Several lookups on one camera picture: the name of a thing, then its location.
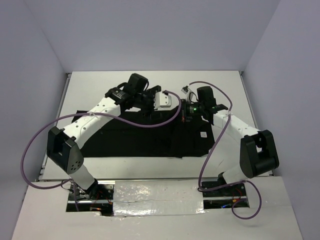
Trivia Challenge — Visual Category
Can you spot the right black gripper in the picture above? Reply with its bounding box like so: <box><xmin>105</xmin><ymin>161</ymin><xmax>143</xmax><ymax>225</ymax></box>
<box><xmin>168</xmin><ymin>98</ymin><xmax>205</xmax><ymax>122</ymax></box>

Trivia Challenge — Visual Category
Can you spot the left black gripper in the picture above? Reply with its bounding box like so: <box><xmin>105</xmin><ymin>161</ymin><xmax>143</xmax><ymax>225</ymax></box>
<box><xmin>133</xmin><ymin>85</ymin><xmax>163</xmax><ymax>123</ymax></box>

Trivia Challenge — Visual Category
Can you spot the black long sleeve shirt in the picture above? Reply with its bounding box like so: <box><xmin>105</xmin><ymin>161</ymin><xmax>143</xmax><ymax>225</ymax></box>
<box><xmin>80</xmin><ymin>106</ymin><xmax>215</xmax><ymax>158</ymax></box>

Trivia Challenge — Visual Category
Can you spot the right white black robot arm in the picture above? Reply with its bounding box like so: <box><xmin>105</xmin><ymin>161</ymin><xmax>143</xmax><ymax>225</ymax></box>
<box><xmin>181</xmin><ymin>85</ymin><xmax>280</xmax><ymax>196</ymax></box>

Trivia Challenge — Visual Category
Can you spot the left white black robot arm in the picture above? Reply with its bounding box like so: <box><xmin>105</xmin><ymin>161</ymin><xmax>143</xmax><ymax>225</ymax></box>
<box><xmin>46</xmin><ymin>73</ymin><xmax>170</xmax><ymax>199</ymax></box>

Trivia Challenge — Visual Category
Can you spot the shiny silver tape sheet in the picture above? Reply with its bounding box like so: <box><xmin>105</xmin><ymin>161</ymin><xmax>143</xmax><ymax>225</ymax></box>
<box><xmin>113</xmin><ymin>180</ymin><xmax>205</xmax><ymax>217</ymax></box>

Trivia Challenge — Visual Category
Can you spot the white foam front board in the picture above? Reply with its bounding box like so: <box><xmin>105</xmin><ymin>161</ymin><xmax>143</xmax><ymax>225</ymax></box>
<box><xmin>12</xmin><ymin>176</ymin><xmax>302</xmax><ymax>240</ymax></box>

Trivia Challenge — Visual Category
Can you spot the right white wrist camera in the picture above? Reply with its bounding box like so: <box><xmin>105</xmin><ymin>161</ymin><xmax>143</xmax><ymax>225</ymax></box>
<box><xmin>181</xmin><ymin>85</ymin><xmax>198</xmax><ymax>103</ymax></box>

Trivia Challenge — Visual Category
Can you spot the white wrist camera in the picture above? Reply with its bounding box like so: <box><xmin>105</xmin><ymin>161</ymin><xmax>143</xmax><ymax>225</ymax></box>
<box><xmin>153</xmin><ymin>92</ymin><xmax>172</xmax><ymax>110</ymax></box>
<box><xmin>181</xmin><ymin>85</ymin><xmax>198</xmax><ymax>103</ymax></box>

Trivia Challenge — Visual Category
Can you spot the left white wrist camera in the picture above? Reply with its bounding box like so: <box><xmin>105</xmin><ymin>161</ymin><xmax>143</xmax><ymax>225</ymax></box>
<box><xmin>153</xmin><ymin>92</ymin><xmax>172</xmax><ymax>110</ymax></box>

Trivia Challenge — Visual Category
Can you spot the right aluminium table rail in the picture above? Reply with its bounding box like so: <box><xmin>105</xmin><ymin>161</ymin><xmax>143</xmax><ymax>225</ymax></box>
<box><xmin>238</xmin><ymin>71</ymin><xmax>273</xmax><ymax>177</ymax></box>

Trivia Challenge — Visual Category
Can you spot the aluminium table rail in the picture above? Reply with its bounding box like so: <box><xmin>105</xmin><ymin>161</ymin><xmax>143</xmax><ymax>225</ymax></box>
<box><xmin>238</xmin><ymin>71</ymin><xmax>273</xmax><ymax>177</ymax></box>
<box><xmin>37</xmin><ymin>72</ymin><xmax>72</xmax><ymax>182</ymax></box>

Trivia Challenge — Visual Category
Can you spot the left aluminium table rail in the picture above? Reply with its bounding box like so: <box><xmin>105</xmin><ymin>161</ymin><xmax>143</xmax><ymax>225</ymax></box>
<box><xmin>37</xmin><ymin>72</ymin><xmax>72</xmax><ymax>182</ymax></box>

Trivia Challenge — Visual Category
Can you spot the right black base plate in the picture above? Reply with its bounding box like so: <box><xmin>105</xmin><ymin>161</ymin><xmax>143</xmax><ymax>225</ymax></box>
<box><xmin>201</xmin><ymin>179</ymin><xmax>247</xmax><ymax>198</ymax></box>

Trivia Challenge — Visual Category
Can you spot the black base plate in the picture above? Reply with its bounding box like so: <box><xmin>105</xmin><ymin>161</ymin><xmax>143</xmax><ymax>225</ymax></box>
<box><xmin>201</xmin><ymin>179</ymin><xmax>247</xmax><ymax>198</ymax></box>
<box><xmin>67</xmin><ymin>183</ymin><xmax>114</xmax><ymax>201</ymax></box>

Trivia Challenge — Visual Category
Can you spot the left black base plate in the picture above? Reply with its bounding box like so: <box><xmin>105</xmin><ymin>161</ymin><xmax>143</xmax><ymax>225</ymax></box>
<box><xmin>67</xmin><ymin>183</ymin><xmax>114</xmax><ymax>201</ymax></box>

